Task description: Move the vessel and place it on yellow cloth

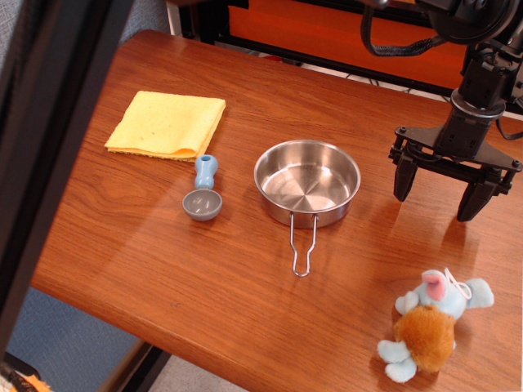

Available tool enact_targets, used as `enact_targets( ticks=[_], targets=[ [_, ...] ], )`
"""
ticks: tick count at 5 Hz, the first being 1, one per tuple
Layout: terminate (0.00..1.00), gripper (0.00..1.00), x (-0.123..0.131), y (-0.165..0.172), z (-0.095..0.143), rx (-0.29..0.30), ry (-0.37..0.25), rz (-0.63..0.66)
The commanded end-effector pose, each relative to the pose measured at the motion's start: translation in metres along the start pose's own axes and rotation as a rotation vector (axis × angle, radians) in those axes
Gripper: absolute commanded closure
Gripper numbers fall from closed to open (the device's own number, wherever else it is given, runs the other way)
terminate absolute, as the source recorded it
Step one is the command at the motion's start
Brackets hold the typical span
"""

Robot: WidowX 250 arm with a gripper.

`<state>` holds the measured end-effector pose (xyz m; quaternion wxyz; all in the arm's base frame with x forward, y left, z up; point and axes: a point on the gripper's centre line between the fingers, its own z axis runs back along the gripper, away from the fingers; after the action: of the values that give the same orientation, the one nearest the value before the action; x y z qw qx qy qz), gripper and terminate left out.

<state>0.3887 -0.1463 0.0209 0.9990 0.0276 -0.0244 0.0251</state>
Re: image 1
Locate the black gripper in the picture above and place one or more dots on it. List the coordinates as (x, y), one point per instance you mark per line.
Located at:
(457, 149)

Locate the steel pan with wire handle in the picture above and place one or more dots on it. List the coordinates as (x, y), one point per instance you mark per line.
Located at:
(306, 184)

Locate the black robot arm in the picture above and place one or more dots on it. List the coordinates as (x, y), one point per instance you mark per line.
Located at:
(492, 78)

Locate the yellow folded cloth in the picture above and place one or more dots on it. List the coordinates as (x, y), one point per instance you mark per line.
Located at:
(170, 126)

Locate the blue orange plush toy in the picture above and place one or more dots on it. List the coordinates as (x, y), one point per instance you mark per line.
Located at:
(424, 337)

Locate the blue grey measuring scoop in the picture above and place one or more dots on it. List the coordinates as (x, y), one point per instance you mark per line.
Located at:
(203, 203)

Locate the orange object bottom left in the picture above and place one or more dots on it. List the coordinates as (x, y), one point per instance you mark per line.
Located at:
(12, 380)

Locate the black orange frame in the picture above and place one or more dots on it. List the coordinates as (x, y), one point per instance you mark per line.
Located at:
(321, 34)

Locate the dark foreground post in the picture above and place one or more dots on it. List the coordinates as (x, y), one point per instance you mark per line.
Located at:
(59, 55)

